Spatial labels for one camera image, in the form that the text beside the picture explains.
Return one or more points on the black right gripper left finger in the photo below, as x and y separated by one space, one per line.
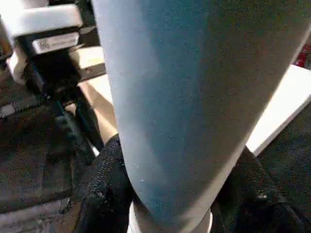
102 194

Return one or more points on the white plastic table leg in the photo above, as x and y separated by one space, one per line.
194 97

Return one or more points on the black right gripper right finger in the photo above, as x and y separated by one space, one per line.
262 199

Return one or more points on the black work mat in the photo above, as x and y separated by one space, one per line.
29 155

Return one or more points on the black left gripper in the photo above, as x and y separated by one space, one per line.
53 63

